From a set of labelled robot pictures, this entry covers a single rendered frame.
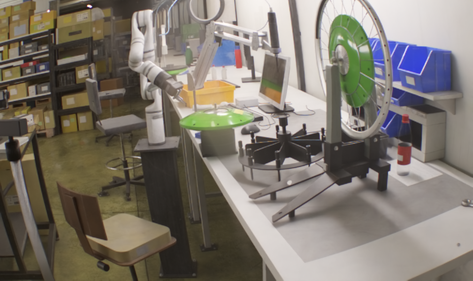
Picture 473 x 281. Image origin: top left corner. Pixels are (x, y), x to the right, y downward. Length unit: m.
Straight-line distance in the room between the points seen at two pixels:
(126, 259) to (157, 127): 0.94
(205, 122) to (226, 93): 1.24
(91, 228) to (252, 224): 0.75
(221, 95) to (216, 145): 1.17
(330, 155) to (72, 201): 1.01
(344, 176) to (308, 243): 0.31
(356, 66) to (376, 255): 0.61
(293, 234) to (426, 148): 0.79
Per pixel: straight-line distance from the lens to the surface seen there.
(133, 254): 1.99
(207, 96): 3.22
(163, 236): 2.10
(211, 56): 2.54
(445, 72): 1.81
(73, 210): 1.93
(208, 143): 2.11
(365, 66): 1.42
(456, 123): 1.87
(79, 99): 7.44
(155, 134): 2.64
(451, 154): 1.93
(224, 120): 2.03
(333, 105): 1.50
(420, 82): 1.74
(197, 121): 2.05
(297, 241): 1.29
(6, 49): 7.70
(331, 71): 1.48
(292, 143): 1.81
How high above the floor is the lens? 1.51
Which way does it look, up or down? 13 degrees down
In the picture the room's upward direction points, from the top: 5 degrees counter-clockwise
